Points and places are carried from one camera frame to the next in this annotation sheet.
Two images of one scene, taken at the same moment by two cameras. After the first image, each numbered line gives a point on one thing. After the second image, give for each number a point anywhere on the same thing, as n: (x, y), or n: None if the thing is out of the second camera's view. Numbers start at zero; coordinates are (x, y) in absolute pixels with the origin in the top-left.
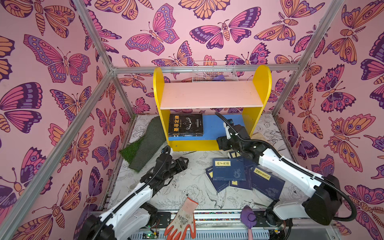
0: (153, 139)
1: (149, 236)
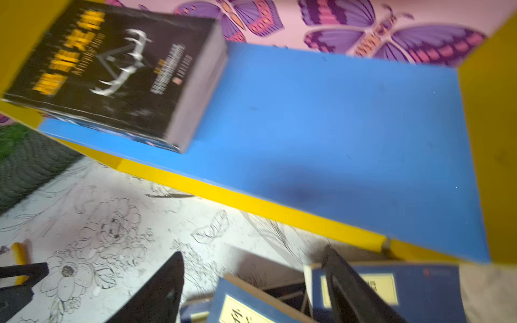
0: (29, 160)
1: None
